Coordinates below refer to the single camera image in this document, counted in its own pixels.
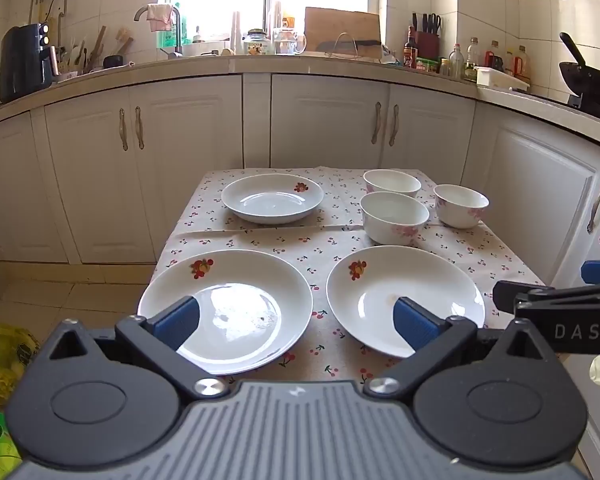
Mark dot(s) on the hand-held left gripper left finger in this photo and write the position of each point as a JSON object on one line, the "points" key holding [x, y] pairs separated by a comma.
{"points": [[180, 322]]}

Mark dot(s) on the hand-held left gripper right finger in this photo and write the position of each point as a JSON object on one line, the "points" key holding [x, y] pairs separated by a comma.
{"points": [[415, 327]]}

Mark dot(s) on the white plate fruit print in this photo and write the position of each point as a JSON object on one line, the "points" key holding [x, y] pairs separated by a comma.
{"points": [[272, 205], [240, 280], [430, 280]]}

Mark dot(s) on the white bowl pink flowers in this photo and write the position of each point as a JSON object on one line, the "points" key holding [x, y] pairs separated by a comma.
{"points": [[395, 210], [392, 180], [460, 200]]}

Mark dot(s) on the cherry print tablecloth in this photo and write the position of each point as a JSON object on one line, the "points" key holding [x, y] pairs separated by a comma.
{"points": [[320, 260]]}

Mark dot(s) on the yellow plastic bag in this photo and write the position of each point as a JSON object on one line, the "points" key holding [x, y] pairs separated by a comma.
{"points": [[5, 355]]}

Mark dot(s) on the black wok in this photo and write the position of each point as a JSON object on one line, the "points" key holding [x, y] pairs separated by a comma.
{"points": [[587, 77]]}

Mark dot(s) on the white plastic tray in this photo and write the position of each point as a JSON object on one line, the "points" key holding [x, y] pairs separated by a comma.
{"points": [[500, 79]]}

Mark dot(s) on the orange oil bottle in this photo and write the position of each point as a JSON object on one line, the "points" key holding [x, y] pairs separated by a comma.
{"points": [[521, 67]]}

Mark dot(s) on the clear glass bottle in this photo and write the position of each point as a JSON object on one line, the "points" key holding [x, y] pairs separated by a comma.
{"points": [[456, 65]]}

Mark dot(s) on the clear seasoning bottle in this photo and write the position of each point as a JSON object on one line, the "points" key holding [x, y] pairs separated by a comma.
{"points": [[472, 57]]}

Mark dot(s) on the green label jar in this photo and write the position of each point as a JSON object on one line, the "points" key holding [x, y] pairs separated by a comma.
{"points": [[426, 65]]}

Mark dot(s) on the dark sauce bottle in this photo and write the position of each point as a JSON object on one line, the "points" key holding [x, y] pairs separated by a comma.
{"points": [[410, 52]]}

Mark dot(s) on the red knife block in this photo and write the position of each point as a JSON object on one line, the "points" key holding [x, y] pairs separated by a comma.
{"points": [[427, 40]]}

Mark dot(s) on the beige stone countertop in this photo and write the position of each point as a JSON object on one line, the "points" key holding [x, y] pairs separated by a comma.
{"points": [[330, 64]]}

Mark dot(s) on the green dish soap bottle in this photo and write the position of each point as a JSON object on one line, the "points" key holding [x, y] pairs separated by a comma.
{"points": [[167, 37]]}

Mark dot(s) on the kitchen utensils in holder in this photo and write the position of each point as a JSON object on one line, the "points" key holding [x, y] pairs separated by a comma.
{"points": [[97, 47]]}

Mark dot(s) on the metal kitchen faucet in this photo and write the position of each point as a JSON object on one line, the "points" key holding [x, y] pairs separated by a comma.
{"points": [[177, 35]]}

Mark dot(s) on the glass jar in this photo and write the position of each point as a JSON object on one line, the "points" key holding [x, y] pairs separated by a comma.
{"points": [[258, 44]]}

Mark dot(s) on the glass teapot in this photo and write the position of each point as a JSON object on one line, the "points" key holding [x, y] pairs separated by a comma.
{"points": [[287, 42]]}

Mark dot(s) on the black air fryer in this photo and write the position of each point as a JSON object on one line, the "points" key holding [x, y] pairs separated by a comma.
{"points": [[22, 60]]}

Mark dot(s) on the pink cloth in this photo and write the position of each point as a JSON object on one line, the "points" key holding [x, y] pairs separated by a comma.
{"points": [[159, 16]]}

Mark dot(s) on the wooden cutting board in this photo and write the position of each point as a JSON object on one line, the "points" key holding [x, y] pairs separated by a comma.
{"points": [[342, 25]]}

